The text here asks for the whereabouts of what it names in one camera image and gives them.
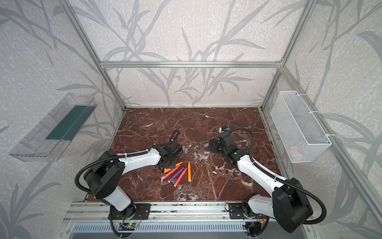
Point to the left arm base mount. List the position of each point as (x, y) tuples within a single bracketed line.
[(132, 212)]

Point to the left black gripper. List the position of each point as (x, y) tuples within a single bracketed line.
[(175, 161)]

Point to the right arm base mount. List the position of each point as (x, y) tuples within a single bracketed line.
[(239, 211)]

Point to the clear plastic wall tray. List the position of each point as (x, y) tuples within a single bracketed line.
[(48, 140)]

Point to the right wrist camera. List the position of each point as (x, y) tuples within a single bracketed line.
[(223, 129)]

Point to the circuit board with wires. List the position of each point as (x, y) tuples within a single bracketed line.
[(129, 226)]

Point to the yellow orange highlighter pen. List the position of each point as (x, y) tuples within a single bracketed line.
[(189, 172)]

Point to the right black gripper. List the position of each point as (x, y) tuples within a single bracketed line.
[(213, 144)]

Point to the aluminium front rail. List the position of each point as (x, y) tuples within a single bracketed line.
[(161, 211)]

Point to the pink highlighter pen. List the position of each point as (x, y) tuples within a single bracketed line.
[(180, 177), (170, 172)]

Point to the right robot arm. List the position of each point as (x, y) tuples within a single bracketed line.
[(288, 203)]

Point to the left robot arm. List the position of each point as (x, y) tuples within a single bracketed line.
[(101, 178)]

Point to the white wire mesh basket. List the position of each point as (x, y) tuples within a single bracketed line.
[(303, 137)]

